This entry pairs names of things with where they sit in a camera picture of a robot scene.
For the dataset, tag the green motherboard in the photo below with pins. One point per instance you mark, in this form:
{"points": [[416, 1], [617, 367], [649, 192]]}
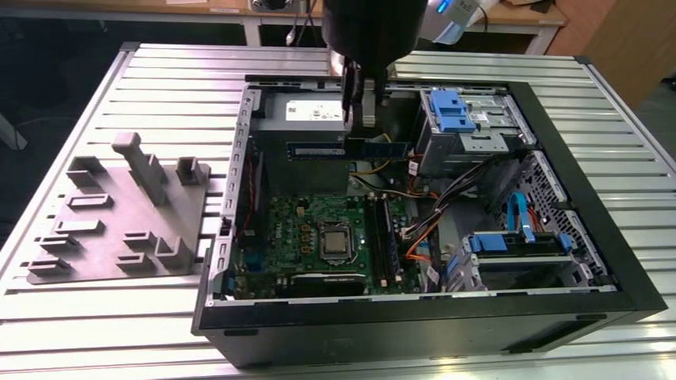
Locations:
{"points": [[288, 237]]}

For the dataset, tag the black graphics card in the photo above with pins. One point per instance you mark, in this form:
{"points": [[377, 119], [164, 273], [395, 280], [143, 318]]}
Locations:
{"points": [[327, 283]]}

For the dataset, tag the blue RAM stick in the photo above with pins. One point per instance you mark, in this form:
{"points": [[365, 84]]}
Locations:
{"points": [[316, 151]]}

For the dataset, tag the black RAM slot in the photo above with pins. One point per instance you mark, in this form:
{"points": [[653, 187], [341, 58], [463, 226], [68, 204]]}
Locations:
{"points": [[376, 237]]}

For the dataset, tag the black plate gripper finger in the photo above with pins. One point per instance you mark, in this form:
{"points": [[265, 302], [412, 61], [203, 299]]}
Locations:
{"points": [[352, 111]]}

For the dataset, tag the metal drive cage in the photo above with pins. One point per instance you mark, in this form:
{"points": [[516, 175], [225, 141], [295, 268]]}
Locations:
{"points": [[475, 150]]}

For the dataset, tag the wooden desk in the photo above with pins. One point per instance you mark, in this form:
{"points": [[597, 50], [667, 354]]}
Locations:
{"points": [[528, 14]]}

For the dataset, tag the hard disk in blue carrier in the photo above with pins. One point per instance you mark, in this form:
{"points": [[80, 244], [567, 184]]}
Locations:
{"points": [[488, 242]]}

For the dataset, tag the metal disk bay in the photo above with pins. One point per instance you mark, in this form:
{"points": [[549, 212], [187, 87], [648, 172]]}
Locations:
{"points": [[469, 277]]}

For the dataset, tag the CPU socket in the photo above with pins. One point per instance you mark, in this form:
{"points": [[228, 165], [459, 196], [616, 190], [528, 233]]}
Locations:
{"points": [[336, 226]]}

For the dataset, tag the grey parts rack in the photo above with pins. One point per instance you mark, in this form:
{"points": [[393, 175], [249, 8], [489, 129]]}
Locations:
{"points": [[127, 206]]}

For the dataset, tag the brown wooden cabinet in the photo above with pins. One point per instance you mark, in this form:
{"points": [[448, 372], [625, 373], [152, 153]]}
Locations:
{"points": [[623, 39]]}

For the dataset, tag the black PC case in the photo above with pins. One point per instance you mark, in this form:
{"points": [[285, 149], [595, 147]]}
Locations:
{"points": [[423, 316]]}

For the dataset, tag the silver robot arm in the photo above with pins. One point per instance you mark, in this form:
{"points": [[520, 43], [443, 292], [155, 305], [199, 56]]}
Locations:
{"points": [[453, 31]]}

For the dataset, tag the blue drive latch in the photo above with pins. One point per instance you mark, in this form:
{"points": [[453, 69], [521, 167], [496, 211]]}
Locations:
{"points": [[448, 115]]}

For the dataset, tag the grey chair leg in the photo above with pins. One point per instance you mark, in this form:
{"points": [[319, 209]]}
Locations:
{"points": [[11, 134]]}

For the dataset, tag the silver CPU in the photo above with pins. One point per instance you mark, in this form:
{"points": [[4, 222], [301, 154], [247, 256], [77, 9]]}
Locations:
{"points": [[336, 242]]}

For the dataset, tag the grey power supply unit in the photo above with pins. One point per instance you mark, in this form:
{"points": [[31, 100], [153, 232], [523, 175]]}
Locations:
{"points": [[305, 178]]}

